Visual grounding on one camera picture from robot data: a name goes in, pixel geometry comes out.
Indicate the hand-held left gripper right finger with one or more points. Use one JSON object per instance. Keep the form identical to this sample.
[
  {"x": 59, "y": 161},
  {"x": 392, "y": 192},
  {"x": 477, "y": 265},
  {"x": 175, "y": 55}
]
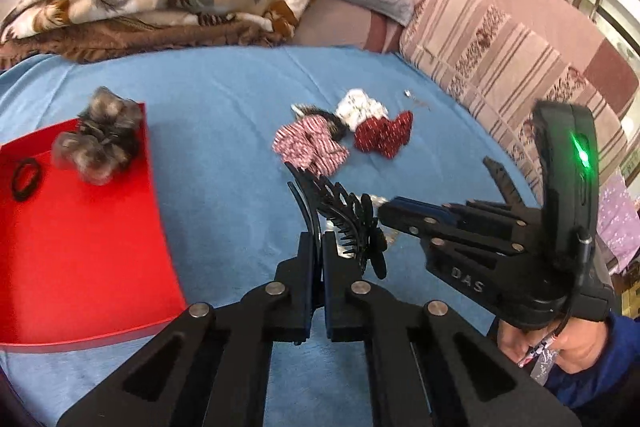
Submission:
[{"x": 330, "y": 267}]

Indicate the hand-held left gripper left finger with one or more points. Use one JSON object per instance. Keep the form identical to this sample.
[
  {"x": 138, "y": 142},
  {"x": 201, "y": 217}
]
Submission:
[{"x": 307, "y": 267}]

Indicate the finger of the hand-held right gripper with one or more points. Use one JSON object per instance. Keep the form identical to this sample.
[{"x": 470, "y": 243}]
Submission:
[
  {"x": 480, "y": 211},
  {"x": 425, "y": 227}
]

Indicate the black hair claw clip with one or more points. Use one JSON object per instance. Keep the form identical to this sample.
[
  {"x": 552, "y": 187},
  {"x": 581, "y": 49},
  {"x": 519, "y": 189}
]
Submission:
[{"x": 350, "y": 207}]

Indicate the dark red scrunchie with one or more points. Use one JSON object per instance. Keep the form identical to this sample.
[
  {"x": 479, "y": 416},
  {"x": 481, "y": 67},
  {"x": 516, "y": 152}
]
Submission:
[{"x": 382, "y": 134}]

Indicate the red white striped scrunchie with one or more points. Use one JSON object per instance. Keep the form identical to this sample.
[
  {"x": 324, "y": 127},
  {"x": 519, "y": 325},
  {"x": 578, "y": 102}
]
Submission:
[{"x": 305, "y": 142}]

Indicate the white floral scrunchie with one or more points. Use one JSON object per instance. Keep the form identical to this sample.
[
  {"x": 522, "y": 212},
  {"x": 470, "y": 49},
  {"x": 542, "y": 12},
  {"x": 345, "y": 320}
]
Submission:
[{"x": 357, "y": 107}]

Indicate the red box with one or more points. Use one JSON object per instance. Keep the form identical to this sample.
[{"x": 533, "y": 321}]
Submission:
[{"x": 90, "y": 257}]

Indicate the person's right forearm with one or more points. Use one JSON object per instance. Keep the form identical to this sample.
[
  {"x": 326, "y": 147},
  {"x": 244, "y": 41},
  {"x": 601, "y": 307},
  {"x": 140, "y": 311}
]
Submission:
[{"x": 615, "y": 367}]

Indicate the person's right hand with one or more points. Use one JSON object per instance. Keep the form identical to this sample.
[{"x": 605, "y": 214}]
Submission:
[{"x": 580, "y": 347}]

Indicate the black toothed hair clip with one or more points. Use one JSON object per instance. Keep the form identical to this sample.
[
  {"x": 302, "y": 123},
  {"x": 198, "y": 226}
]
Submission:
[{"x": 502, "y": 182}]

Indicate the purple floral cloth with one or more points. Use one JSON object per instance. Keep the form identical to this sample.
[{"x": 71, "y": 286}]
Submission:
[{"x": 617, "y": 222}]

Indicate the pink striped quilt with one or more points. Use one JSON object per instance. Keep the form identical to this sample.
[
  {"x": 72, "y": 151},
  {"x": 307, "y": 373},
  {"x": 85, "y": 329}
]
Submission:
[{"x": 500, "y": 47}]

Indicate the blue bed sheet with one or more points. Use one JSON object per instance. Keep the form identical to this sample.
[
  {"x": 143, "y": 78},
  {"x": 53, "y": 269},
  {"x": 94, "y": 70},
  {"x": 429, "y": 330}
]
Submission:
[{"x": 225, "y": 107}]

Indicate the pink bed sheet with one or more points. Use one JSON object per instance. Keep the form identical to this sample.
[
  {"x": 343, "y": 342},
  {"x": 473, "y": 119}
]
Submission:
[{"x": 340, "y": 22}]

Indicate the grey furry scrunchie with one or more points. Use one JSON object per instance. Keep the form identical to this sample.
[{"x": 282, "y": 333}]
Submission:
[{"x": 95, "y": 142}]

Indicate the brown blanket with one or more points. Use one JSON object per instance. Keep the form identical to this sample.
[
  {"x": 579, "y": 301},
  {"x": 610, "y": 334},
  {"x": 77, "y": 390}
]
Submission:
[{"x": 125, "y": 39}]

